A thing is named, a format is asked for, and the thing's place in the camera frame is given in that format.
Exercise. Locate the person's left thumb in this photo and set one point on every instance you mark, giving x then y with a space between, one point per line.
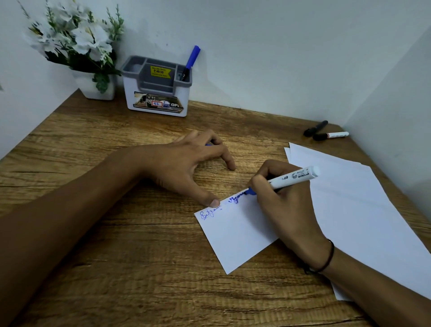
198 192

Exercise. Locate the grey and white pen holder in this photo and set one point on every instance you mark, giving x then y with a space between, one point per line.
156 91

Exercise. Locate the white marker with blue tip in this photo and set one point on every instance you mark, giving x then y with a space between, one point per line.
298 176

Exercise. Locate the white flower pot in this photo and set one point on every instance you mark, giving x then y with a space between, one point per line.
91 87

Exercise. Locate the small white paper card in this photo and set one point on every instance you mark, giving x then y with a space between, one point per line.
235 235

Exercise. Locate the person's right thumb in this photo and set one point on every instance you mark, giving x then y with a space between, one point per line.
262 190

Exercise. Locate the artificial white flowers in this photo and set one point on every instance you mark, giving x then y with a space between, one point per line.
80 37

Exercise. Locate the person's left forearm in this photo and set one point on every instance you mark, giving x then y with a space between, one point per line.
67 209

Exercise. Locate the black wristband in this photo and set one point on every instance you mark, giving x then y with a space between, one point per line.
328 259

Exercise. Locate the white paper sheet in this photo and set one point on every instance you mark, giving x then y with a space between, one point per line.
357 209
287 153

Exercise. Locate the person's right forearm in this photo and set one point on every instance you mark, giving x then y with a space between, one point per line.
377 293

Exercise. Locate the person's left middle finger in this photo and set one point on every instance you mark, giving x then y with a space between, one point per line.
210 136

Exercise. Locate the person's right hand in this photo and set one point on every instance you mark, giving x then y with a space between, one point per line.
293 215

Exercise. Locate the person's left hand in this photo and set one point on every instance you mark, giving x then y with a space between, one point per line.
175 161

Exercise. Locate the blue capped marker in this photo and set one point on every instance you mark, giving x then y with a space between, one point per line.
191 60

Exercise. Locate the white marker with black cap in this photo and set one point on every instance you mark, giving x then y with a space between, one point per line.
331 135

